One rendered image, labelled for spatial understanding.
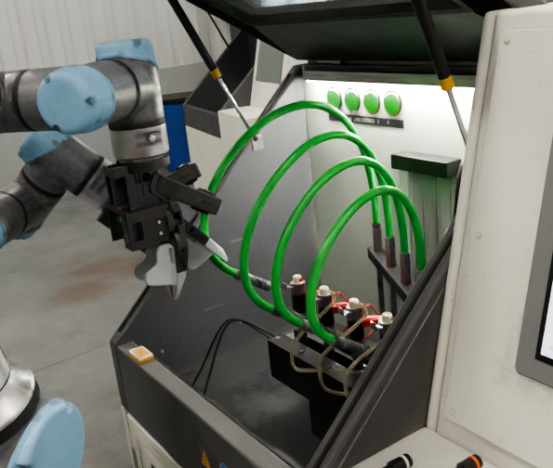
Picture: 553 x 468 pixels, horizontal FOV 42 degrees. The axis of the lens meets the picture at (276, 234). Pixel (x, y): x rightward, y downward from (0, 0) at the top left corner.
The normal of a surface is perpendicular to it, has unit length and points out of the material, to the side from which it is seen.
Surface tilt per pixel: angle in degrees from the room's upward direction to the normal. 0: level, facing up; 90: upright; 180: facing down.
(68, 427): 98
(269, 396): 0
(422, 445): 0
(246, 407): 0
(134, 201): 90
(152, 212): 90
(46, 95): 90
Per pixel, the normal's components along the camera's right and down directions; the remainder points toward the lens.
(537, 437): -0.82, 0.03
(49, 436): 0.96, 0.11
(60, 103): -0.29, 0.33
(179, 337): 0.56, 0.20
